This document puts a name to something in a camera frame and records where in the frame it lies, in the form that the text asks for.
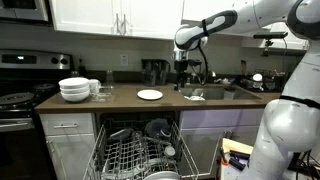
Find white cabinet door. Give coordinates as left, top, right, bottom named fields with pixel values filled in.
left=44, top=133, right=97, bottom=180
left=49, top=0, right=123, bottom=37
left=120, top=0, right=184, bottom=41

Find white mug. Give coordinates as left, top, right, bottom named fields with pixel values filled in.
left=88, top=78, right=102, bottom=95

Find white dishes in sink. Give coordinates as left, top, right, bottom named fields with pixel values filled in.
left=184, top=93, right=206, bottom=102

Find wire dishwasher rack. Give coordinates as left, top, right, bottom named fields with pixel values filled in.
left=82, top=120, right=200, bottom=180

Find small white round object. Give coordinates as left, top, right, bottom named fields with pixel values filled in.
left=252, top=73, right=264, bottom=83

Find black tool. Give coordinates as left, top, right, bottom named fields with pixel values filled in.
left=228, top=149, right=251, bottom=172

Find grey cup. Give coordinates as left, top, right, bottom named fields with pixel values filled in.
left=223, top=88, right=236, bottom=100

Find steel cabinet door handle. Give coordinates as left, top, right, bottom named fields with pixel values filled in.
left=114, top=12, right=121, bottom=36
left=122, top=13, right=129, bottom=36

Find white round lid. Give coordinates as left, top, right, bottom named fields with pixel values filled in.
left=163, top=146, right=177, bottom=158

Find dark bottle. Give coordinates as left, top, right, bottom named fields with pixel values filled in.
left=78, top=58, right=88, bottom=78

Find white lower cabinet door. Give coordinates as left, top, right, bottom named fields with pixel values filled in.
left=44, top=133, right=97, bottom=180

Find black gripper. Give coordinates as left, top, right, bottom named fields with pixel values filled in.
left=173, top=59, right=189, bottom=92

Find black dish drainer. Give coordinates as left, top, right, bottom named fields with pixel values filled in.
left=239, top=68, right=286, bottom=93

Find black bowl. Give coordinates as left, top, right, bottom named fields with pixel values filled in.
left=144, top=118, right=172, bottom=140

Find steel microwave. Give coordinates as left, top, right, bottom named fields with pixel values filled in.
left=0, top=0, right=51, bottom=24

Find white upper cabinet door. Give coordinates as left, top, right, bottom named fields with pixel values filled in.
left=120, top=0, right=184, bottom=41
left=49, top=0, right=123, bottom=37

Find black pan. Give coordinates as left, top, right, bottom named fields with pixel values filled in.
left=107, top=128, right=134, bottom=144

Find light wooden board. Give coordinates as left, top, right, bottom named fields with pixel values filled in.
left=221, top=137, right=254, bottom=156

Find clear glass dish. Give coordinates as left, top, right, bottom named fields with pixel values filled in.
left=90, top=86, right=116, bottom=104

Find steel drawer handle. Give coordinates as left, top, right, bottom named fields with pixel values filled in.
left=53, top=123, right=79, bottom=130

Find white wall outlet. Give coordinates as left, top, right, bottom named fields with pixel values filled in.
left=120, top=53, right=129, bottom=67

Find orange handled tool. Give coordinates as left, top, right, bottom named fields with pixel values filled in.
left=218, top=146, right=230, bottom=168

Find white plate in rack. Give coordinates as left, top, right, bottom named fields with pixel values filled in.
left=143, top=170, right=181, bottom=180

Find white round plate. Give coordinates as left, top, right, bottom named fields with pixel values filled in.
left=136, top=89, right=164, bottom=101

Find chrome faucet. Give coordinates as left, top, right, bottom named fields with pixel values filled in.
left=199, top=68, right=218, bottom=85

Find black steel stove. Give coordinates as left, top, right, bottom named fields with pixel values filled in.
left=0, top=49, right=74, bottom=180

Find steel kitchen sink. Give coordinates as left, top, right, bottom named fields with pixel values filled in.
left=179, top=84, right=263, bottom=102

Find black camera on stand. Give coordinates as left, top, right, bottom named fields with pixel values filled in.
left=253, top=31, right=290, bottom=58

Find brown wooden utensil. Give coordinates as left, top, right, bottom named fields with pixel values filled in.
left=240, top=59, right=248, bottom=77

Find white drawer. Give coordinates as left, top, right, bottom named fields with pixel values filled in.
left=39, top=113, right=96, bottom=136

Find white ceramic bowl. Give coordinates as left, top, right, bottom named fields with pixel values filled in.
left=59, top=85, right=91, bottom=95
left=60, top=90, right=91, bottom=103
left=58, top=77, right=90, bottom=90

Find black countertop appliance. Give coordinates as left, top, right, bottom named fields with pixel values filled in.
left=140, top=58, right=171, bottom=87

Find white sink cabinet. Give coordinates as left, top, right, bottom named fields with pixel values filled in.
left=179, top=108, right=265, bottom=176

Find black cables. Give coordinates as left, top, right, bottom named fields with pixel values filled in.
left=288, top=149, right=320, bottom=180

